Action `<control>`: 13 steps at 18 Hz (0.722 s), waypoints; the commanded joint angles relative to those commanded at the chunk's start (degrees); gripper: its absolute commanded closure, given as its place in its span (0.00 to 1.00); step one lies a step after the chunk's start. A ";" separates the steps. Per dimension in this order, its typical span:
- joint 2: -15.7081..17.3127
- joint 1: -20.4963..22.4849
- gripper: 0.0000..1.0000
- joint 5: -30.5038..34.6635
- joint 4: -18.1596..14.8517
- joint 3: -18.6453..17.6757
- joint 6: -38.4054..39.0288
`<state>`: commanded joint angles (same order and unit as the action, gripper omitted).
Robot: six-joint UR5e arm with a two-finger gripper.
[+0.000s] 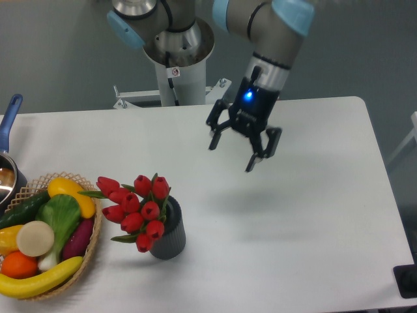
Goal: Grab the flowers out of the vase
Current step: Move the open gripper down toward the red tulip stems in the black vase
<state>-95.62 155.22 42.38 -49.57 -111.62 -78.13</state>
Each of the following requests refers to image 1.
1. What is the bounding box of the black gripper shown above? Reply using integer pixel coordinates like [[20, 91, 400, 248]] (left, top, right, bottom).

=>
[[206, 78, 282, 173]]

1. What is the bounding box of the red tulip bouquet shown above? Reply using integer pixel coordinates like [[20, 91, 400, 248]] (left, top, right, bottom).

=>
[[78, 174, 171, 252]]

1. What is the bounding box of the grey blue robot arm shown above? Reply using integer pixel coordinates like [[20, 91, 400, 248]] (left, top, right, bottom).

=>
[[107, 1, 315, 171]]

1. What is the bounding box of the dark grey ribbed vase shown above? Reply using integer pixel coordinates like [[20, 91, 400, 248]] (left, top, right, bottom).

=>
[[136, 196, 186, 260]]

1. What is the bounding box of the yellow squash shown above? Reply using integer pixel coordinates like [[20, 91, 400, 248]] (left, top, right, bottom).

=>
[[47, 177, 96, 218]]

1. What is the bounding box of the green bok choy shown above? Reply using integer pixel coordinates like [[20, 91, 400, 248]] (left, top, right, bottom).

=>
[[35, 194, 81, 272]]

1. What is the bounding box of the purple sweet potato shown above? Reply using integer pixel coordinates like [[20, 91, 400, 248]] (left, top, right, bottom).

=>
[[62, 219, 94, 260]]

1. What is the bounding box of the woven wicker basket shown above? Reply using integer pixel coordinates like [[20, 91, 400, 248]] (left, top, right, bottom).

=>
[[6, 172, 102, 301]]

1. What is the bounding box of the black device at table edge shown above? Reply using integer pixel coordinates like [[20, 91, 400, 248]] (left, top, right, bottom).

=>
[[393, 264, 416, 299]]

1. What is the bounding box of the green cucumber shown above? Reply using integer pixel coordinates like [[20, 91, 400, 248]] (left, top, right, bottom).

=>
[[1, 190, 50, 229]]

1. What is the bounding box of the yellow bell pepper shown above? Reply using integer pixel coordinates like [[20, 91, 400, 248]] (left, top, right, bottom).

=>
[[0, 225, 23, 256]]

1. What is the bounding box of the orange fruit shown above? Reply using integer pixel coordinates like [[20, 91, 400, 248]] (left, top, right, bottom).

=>
[[1, 251, 38, 279]]

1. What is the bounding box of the yellow banana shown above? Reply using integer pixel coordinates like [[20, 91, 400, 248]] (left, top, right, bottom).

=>
[[1, 256, 83, 299]]

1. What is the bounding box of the white frame at right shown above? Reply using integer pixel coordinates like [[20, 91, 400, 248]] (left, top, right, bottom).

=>
[[387, 112, 416, 167]]

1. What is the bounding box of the blue handled saucepan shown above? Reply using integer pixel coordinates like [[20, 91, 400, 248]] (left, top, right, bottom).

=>
[[1, 94, 27, 215]]

